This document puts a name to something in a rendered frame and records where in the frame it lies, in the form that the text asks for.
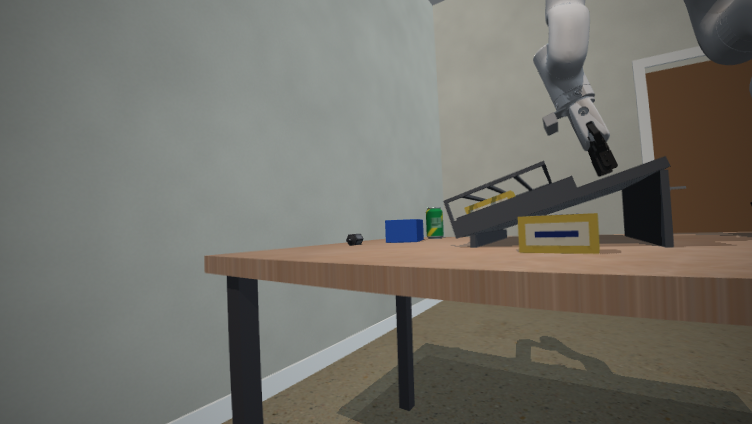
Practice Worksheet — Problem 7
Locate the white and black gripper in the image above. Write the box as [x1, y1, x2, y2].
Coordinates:
[561, 97, 618, 176]

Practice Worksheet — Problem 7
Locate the green and yellow drink can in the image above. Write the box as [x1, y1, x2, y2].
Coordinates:
[426, 207, 444, 239]

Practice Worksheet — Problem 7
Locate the blue open bin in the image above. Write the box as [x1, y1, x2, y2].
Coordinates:
[385, 219, 424, 243]

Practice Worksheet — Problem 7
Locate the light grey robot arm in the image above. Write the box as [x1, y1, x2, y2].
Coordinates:
[533, 0, 752, 136]

